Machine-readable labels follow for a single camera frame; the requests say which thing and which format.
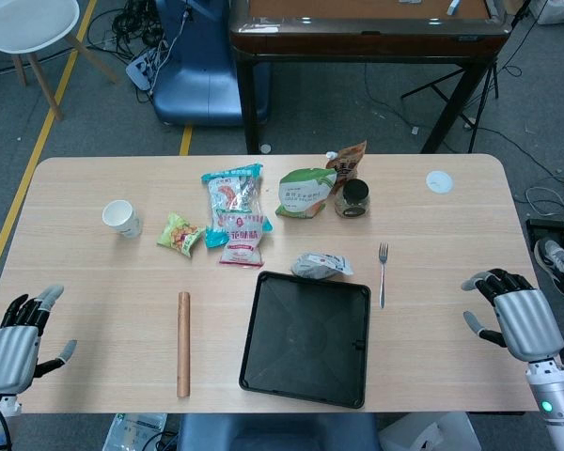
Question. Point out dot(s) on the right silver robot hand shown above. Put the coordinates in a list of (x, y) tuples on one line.
[(526, 324)]

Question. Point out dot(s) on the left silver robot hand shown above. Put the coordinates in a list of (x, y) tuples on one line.
[(11, 357)]

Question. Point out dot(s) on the grey packet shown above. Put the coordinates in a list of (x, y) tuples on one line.
[(317, 265)]

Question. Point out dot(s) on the green snack packet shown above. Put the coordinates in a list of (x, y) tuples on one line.
[(178, 235)]

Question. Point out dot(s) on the black plastic tray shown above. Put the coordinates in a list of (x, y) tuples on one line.
[(305, 338)]

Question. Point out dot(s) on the grey black sneaker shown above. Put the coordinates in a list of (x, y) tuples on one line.
[(557, 265)]

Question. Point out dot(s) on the black foot pedal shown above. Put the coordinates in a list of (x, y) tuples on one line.
[(552, 231)]

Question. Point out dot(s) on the clear plastic bag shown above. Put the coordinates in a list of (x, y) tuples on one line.
[(134, 432)]

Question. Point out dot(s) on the metal fork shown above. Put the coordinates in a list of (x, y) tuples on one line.
[(383, 282)]

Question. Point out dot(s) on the white box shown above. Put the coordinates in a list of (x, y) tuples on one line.
[(423, 434)]

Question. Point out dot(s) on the white round table cap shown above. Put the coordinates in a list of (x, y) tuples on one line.
[(439, 181)]

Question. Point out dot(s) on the wooden rolling pin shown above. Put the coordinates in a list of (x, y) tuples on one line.
[(183, 345)]

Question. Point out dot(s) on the white paper cup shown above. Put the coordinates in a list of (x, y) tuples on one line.
[(122, 221)]

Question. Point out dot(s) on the glass jar black lid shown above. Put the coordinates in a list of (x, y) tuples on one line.
[(352, 199)]

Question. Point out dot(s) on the orange spout pouch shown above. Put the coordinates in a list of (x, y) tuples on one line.
[(350, 162)]

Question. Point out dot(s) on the pink white sugar bag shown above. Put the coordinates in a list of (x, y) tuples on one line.
[(242, 242)]

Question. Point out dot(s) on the green corn starch pouch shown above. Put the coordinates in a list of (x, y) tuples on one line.
[(303, 195)]

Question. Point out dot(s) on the dark blue robot torso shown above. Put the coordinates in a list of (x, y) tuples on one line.
[(272, 434)]

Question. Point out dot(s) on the teal shrimp chip bag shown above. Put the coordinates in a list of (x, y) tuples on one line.
[(230, 192)]

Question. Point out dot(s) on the white power strip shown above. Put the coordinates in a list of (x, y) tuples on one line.
[(138, 70)]

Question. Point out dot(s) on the small white floor disc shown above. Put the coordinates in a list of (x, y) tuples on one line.
[(265, 148)]

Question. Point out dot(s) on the dark brown mahjong table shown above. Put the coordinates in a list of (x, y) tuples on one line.
[(357, 40)]

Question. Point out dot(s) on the white chair wooden legs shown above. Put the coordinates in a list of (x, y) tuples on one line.
[(23, 23)]

